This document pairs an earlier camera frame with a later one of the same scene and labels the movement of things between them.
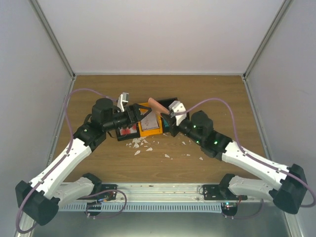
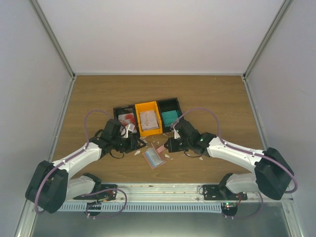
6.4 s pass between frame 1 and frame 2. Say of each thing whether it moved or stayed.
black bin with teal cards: stayed
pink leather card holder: moved
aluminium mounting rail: stayed
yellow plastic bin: stayed
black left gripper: moved
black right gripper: moved
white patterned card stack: stayed
